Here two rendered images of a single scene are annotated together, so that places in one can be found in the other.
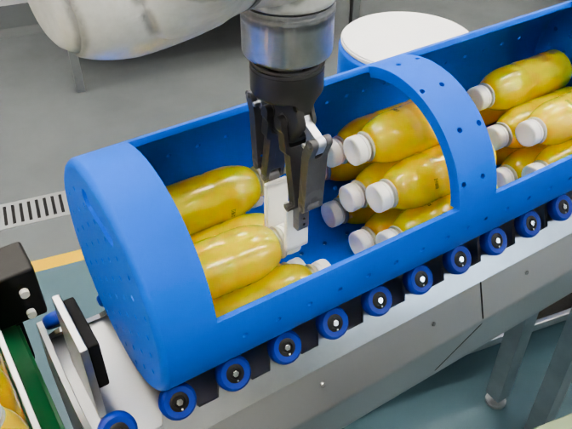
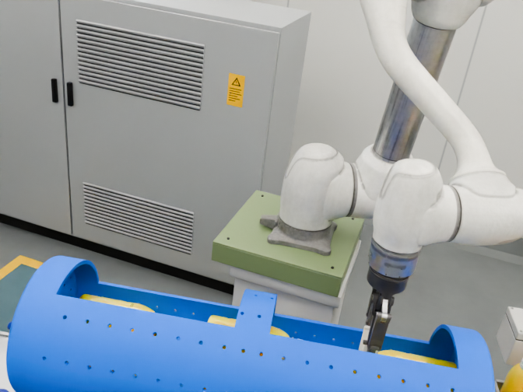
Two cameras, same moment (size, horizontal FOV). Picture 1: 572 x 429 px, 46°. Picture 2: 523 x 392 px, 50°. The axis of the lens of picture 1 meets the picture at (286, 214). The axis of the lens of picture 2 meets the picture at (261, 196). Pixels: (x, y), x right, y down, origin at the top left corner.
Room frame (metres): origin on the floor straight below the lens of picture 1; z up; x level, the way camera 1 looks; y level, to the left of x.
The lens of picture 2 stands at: (1.46, 0.33, 1.92)
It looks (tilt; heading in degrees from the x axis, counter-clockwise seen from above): 28 degrees down; 217
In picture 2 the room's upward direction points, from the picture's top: 7 degrees clockwise
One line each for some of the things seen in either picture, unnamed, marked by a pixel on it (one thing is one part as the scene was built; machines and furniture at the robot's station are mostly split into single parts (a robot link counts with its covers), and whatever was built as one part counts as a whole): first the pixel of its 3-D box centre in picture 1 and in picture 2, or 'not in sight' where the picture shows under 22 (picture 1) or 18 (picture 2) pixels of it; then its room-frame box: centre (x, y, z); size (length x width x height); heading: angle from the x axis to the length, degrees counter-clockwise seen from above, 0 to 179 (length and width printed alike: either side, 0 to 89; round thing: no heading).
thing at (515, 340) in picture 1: (519, 328); not in sight; (1.14, -0.60, 0.31); 0.06 x 0.06 x 0.63; 33
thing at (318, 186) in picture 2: not in sight; (314, 183); (0.25, -0.41, 1.23); 0.18 x 0.16 x 0.22; 137
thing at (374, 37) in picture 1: (407, 40); not in sight; (1.31, -0.25, 1.03); 0.28 x 0.28 x 0.01
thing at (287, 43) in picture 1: (287, 28); (393, 254); (0.61, 0.00, 1.37); 0.09 x 0.09 x 0.06
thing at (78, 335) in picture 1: (85, 354); not in sight; (0.52, 0.24, 0.99); 0.10 x 0.02 x 0.12; 33
